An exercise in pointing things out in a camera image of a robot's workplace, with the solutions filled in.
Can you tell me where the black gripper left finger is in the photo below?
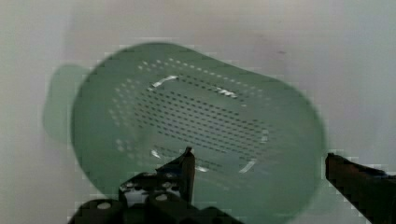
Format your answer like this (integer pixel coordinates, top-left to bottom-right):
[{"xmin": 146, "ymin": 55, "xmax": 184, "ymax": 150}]
[{"xmin": 67, "ymin": 147, "xmax": 243, "ymax": 224}]

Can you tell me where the green plastic strainer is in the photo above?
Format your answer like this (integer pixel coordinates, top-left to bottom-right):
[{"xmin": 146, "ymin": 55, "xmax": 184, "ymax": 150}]
[{"xmin": 43, "ymin": 43, "xmax": 326, "ymax": 224}]

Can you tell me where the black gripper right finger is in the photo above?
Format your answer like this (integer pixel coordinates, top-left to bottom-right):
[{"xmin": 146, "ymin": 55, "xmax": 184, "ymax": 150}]
[{"xmin": 325, "ymin": 153, "xmax": 396, "ymax": 224}]

